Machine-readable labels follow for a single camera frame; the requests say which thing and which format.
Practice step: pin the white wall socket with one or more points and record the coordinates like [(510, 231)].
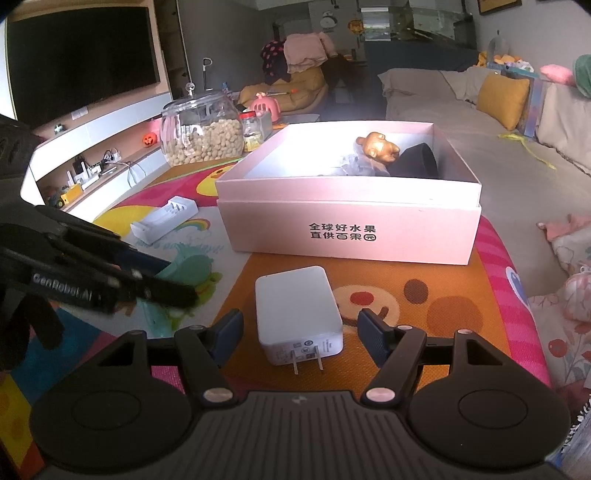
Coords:
[(79, 113)]

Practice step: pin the glass jar of nuts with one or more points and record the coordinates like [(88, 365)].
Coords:
[(207, 143)]

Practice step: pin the yellow cushion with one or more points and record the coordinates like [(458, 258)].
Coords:
[(503, 101)]

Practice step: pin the white television wall unit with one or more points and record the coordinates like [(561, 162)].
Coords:
[(115, 122)]

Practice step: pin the clear plastic bag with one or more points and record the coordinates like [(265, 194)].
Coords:
[(355, 166)]

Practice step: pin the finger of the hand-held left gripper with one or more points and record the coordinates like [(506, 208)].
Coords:
[(143, 264), (171, 294)]

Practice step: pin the beige sofa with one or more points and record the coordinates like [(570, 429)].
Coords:
[(461, 147)]

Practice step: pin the dark dotted garment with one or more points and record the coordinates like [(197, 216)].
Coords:
[(273, 62)]

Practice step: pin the pink cardboard box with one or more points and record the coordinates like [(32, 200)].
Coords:
[(258, 221)]

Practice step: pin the white battery charger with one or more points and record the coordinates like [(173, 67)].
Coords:
[(157, 226)]

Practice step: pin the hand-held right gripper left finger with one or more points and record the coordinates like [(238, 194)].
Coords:
[(229, 333)]

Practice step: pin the red framed picture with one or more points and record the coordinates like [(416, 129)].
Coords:
[(501, 5)]

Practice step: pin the dark cloth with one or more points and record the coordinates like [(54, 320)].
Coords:
[(344, 71)]

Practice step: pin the yellow ribbon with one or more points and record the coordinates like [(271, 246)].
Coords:
[(526, 145)]

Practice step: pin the colourful play mat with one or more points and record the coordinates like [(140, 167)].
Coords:
[(461, 300)]

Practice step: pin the yellow bean bag chair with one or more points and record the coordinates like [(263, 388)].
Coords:
[(309, 87)]

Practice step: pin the pink jacket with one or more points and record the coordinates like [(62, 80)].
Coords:
[(307, 50)]

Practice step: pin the blue tank cabinet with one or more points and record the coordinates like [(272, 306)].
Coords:
[(415, 55)]

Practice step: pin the black flat television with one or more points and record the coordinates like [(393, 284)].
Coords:
[(83, 60)]

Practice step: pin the yellow toy truck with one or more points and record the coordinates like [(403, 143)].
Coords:
[(64, 197)]

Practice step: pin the large glass fish tank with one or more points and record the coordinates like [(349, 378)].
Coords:
[(415, 21)]

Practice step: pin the golden bear figurine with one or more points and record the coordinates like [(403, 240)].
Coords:
[(376, 146)]

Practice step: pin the iridescent purple bag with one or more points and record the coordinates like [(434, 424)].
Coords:
[(535, 108)]

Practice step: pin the pink white plush toy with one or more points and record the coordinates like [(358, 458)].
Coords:
[(578, 295)]

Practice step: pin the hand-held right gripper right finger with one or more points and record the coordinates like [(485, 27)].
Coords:
[(371, 334)]

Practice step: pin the white power strip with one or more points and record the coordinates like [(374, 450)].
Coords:
[(99, 165)]

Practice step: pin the black round case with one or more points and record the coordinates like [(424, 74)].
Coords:
[(415, 161)]

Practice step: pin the white power adapter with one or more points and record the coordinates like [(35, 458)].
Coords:
[(295, 309)]

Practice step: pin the pink pig toy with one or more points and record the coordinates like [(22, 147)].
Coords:
[(268, 109)]

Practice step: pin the beige cushion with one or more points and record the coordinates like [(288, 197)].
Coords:
[(461, 85)]

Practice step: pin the orange wall decoration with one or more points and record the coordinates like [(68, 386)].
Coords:
[(354, 26)]

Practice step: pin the round wall clock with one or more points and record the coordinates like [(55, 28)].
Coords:
[(327, 20)]

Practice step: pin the green plush toy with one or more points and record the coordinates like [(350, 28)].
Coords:
[(584, 76)]

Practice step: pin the white stick vacuum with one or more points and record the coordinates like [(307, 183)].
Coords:
[(207, 76)]

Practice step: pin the orange pumpkin toy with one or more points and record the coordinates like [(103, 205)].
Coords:
[(148, 140)]

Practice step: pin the floral blanket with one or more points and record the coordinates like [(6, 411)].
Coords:
[(568, 360)]

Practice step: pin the yellow plush toy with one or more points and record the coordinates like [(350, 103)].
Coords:
[(503, 58)]

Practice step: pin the small red-lidded plastic jar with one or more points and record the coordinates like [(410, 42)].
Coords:
[(251, 134)]

